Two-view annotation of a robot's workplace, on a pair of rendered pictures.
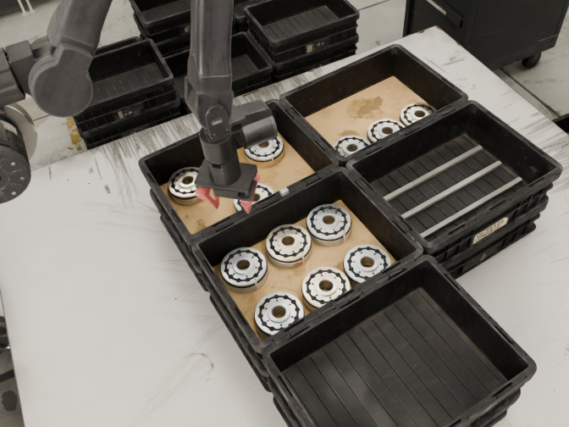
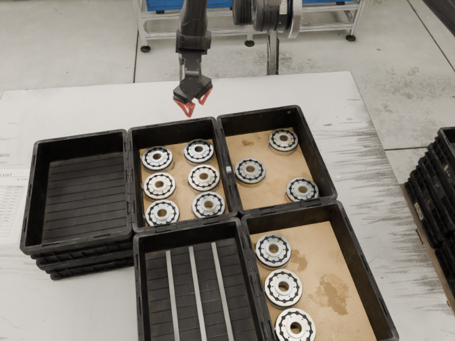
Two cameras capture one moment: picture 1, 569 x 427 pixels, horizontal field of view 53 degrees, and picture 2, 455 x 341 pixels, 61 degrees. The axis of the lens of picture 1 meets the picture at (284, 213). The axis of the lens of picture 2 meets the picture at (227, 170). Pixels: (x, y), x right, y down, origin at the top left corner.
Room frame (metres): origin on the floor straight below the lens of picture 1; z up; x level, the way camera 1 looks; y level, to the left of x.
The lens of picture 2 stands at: (1.03, -0.67, 1.88)
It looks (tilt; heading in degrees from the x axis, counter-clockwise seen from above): 54 degrees down; 106
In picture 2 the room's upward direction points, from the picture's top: straight up
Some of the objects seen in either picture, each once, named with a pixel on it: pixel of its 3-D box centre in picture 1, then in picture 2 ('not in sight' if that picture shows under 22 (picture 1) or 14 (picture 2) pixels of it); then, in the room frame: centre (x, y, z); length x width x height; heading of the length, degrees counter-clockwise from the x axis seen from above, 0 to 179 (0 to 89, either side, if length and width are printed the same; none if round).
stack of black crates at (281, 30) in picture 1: (303, 56); not in sight; (2.12, -0.16, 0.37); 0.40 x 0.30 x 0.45; 111
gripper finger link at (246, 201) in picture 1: (239, 194); (189, 102); (0.71, 0.08, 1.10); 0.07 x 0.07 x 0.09; 71
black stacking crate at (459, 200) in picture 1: (448, 184); (198, 302); (0.87, -0.39, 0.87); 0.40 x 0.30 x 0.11; 117
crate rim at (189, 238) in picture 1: (237, 165); (272, 155); (0.96, 0.10, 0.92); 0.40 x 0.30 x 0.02; 117
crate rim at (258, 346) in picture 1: (305, 250); (179, 170); (0.69, -0.04, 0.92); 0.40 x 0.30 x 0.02; 117
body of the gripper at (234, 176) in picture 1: (223, 167); (191, 79); (0.71, 0.10, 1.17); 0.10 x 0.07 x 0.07; 71
